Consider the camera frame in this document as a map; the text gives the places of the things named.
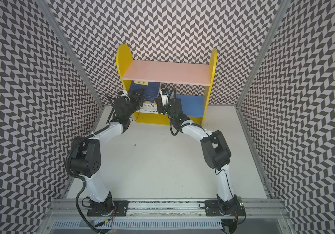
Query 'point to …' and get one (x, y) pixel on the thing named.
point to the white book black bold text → (149, 105)
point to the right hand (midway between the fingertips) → (156, 99)
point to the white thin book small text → (148, 110)
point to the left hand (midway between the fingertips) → (146, 91)
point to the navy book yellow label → (150, 89)
